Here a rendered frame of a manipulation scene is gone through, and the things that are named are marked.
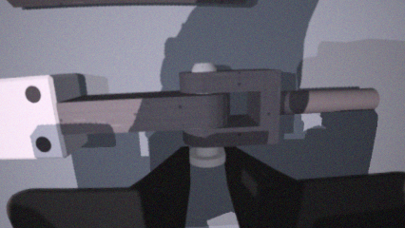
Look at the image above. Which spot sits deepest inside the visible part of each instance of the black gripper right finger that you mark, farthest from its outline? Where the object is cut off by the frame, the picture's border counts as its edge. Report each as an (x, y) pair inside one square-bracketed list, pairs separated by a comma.
[(263, 197)]

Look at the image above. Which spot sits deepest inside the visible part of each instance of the grey flat bar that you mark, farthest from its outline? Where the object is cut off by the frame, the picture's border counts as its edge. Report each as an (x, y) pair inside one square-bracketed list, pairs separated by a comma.
[(142, 112)]

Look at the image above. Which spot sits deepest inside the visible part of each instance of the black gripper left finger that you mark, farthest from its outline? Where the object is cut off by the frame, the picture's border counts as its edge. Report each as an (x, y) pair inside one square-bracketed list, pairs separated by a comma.
[(163, 203)]

